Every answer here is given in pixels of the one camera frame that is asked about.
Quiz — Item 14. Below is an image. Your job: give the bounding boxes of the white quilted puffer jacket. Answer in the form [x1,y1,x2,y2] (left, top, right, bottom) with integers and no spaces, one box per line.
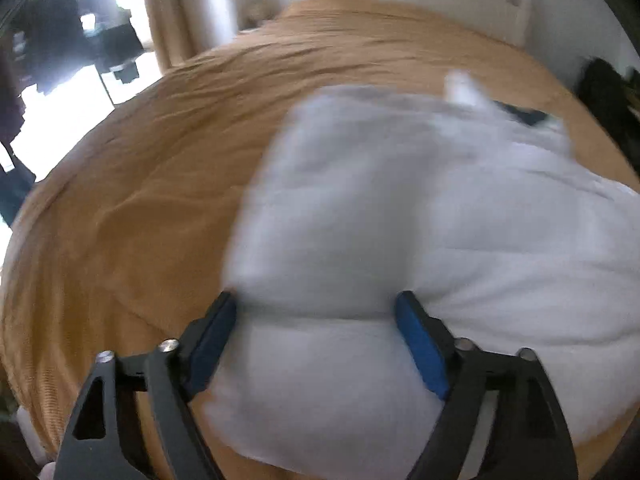
[202,70,640,478]

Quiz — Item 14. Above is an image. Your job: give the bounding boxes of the black jacket on chair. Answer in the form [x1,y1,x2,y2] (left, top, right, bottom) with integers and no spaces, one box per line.
[577,57,640,176]

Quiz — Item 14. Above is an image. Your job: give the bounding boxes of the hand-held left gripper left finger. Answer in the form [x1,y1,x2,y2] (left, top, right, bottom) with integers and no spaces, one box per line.
[52,290,238,480]

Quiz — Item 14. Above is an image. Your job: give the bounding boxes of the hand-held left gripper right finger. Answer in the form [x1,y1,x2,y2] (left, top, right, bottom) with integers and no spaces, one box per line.
[394,290,581,480]

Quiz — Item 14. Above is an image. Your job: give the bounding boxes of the white bed sheet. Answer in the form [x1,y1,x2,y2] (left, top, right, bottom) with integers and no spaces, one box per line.
[17,405,56,480]

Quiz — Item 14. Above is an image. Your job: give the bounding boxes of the tan bed blanket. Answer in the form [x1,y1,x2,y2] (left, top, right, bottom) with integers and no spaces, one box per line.
[0,0,640,480]

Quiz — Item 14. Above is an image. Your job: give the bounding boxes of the beige curtain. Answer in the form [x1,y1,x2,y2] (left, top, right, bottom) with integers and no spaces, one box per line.
[140,0,241,73]

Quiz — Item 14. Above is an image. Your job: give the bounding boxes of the black hanging clothes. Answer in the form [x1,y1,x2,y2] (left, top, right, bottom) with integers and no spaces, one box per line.
[10,0,146,96]

